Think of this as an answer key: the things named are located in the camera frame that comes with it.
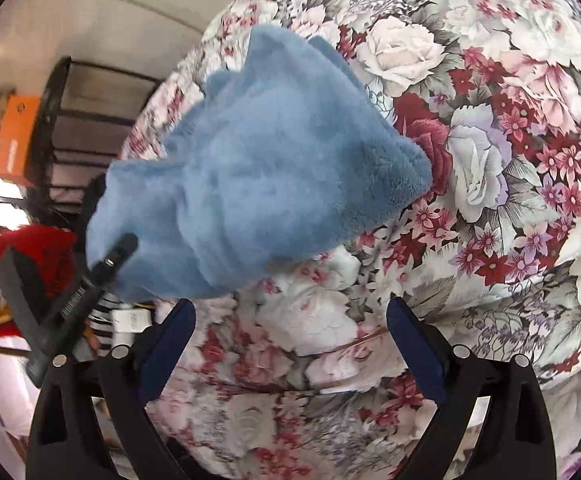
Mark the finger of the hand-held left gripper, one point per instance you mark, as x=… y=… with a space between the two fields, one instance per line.
x=120 y=252

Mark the black metal table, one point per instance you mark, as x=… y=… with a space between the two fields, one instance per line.
x=100 y=120

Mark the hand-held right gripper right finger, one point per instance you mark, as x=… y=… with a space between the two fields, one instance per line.
x=415 y=355

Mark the black cloth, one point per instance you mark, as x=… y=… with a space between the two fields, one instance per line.
x=93 y=200

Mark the floral blanket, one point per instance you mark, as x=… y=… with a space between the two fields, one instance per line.
x=495 y=110

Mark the blue fleece jacket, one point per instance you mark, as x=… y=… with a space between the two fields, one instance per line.
x=250 y=175

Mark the orange box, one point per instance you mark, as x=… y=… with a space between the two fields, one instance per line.
x=15 y=142

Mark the red bag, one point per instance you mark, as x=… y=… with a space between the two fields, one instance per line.
x=25 y=260

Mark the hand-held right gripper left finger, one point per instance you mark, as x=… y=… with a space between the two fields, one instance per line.
x=168 y=350

